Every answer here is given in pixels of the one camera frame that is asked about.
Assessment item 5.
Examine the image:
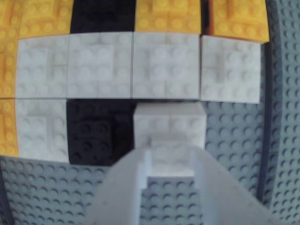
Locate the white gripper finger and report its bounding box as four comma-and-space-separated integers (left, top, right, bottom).
86, 149, 151, 225
189, 148, 287, 225

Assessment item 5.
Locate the black lego cube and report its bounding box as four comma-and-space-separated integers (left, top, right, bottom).
66, 99, 137, 167
69, 0, 137, 34

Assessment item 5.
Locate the yellow lego cube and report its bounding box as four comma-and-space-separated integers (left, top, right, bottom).
134, 0, 203, 36
208, 0, 270, 45
0, 0, 24, 39
0, 97, 20, 157
18, 0, 74, 39
0, 30, 20, 98

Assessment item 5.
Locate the grey studded lego baseplate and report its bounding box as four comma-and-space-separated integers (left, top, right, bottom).
0, 0, 300, 225

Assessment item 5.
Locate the dark grey lego strip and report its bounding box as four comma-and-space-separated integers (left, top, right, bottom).
256, 0, 291, 207

